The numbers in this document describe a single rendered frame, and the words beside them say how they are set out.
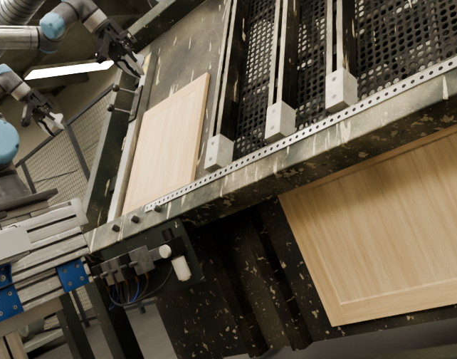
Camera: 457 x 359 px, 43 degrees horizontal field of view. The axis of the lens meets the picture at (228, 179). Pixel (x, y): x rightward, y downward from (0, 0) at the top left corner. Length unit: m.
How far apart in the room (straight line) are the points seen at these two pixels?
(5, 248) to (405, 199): 1.16
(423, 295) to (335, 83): 0.71
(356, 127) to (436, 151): 0.29
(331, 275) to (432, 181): 0.50
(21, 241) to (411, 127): 1.09
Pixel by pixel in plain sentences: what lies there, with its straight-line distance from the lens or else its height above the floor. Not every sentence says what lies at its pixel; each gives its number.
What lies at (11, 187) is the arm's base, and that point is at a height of 1.08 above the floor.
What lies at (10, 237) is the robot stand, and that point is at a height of 0.93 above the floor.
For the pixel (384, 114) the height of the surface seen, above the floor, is 0.85.
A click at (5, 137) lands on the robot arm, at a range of 1.75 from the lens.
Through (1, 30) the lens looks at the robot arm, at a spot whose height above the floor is 1.58.
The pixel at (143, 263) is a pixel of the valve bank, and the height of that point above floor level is 0.71.
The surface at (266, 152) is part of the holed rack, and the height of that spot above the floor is 0.89.
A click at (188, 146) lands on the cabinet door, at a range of 2.24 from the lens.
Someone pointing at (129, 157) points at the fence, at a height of 1.15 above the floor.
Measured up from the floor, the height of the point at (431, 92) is 0.85.
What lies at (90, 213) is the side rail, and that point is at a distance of 2.68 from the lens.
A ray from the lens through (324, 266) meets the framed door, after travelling 2.04.
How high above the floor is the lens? 0.78
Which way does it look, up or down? 2 degrees up
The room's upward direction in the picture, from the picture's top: 23 degrees counter-clockwise
